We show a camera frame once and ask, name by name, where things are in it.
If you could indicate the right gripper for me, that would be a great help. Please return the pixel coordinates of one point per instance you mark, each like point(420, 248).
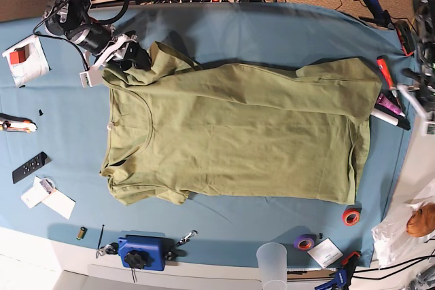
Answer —
point(102, 46)

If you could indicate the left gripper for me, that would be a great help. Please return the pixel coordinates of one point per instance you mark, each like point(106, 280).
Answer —
point(411, 96)

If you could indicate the olive green t-shirt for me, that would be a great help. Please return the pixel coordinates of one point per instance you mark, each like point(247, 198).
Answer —
point(237, 129)

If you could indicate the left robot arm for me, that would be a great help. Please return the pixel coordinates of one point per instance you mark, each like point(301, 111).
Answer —
point(422, 92)

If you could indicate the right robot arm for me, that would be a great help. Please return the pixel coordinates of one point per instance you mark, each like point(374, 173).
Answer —
point(69, 21)

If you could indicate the white lint roller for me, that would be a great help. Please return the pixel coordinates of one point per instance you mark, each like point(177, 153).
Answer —
point(404, 124)

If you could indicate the pink tube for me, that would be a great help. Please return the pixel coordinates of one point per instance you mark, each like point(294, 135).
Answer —
point(384, 102)

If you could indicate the orange black clamp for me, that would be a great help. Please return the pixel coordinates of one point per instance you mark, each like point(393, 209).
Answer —
point(405, 37)

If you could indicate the blue black bar clamp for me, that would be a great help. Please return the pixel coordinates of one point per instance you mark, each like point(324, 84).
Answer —
point(380, 16)

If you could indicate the blue table cloth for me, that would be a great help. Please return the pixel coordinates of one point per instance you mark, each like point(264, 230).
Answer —
point(73, 133)

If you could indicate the small orange box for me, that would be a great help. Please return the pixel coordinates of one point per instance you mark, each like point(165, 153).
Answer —
point(17, 56)

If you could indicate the brown bread roll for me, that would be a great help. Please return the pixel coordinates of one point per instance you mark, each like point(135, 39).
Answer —
point(421, 222)

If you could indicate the black remote control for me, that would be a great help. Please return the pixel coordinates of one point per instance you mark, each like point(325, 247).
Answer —
point(29, 167)

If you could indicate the orange tape roll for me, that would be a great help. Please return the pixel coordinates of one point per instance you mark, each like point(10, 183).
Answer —
point(351, 216)

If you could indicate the white plastic bag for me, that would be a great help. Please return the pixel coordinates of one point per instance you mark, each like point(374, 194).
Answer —
point(391, 241)

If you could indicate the orange white utility knife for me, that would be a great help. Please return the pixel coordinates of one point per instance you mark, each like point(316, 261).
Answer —
point(17, 124)

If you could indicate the white paper card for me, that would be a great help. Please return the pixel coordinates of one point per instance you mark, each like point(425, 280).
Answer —
point(60, 203)

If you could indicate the white card box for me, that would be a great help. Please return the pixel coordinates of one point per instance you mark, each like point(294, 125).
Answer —
point(40, 190)

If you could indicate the black zip tie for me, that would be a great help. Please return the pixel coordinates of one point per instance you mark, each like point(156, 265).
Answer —
point(99, 241)

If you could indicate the small green battery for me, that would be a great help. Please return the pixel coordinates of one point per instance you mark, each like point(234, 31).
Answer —
point(81, 234)

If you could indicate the white printed card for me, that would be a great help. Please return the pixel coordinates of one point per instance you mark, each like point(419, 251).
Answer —
point(325, 253)

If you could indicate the purple tape roll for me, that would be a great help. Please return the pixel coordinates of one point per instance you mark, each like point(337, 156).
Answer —
point(305, 242)

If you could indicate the silver carabiner clip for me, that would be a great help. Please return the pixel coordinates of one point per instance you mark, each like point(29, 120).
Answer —
point(182, 241)

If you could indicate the blue spring clamp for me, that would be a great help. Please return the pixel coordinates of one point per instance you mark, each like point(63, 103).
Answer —
point(341, 279)

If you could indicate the translucent plastic cup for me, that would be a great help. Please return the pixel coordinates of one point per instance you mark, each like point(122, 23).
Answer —
point(272, 263)

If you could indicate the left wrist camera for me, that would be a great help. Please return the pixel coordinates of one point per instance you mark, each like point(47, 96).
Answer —
point(427, 128)

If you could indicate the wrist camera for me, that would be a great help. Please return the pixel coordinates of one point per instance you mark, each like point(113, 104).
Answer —
point(427, 128)
point(91, 78)

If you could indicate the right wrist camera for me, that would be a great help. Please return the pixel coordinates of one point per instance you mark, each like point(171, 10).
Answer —
point(91, 78)

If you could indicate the orange handled screwdriver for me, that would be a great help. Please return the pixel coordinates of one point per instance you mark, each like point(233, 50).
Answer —
point(383, 67)

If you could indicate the blue clamp mount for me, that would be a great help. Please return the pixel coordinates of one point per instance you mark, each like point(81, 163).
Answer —
point(146, 252)

